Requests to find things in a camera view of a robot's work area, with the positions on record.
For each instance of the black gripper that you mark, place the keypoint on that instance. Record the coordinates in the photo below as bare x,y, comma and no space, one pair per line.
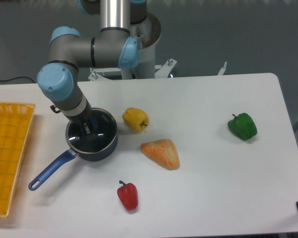
82,116

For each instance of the glass lid blue knob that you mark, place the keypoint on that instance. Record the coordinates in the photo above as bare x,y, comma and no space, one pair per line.
105,134

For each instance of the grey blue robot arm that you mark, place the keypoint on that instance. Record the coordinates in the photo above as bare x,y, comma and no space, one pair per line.
68,52

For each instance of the dark blue saucepan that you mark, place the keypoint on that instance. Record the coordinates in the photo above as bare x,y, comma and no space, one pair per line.
67,156

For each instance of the yellow bell pepper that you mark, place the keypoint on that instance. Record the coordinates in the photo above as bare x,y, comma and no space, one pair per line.
136,119

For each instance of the red bell pepper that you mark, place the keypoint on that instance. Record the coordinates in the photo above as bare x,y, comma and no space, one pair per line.
128,195

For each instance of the triangular bread loaf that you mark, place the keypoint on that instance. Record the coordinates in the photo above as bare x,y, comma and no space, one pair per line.
163,152

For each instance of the yellow wicker basket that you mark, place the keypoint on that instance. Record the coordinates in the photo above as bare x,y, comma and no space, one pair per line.
15,123

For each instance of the green bell pepper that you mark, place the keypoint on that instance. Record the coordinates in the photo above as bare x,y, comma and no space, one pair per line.
242,126

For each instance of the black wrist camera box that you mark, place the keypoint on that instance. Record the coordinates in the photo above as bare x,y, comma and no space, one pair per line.
55,109

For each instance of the white base bracket frame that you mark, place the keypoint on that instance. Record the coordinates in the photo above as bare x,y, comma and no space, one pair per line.
103,74

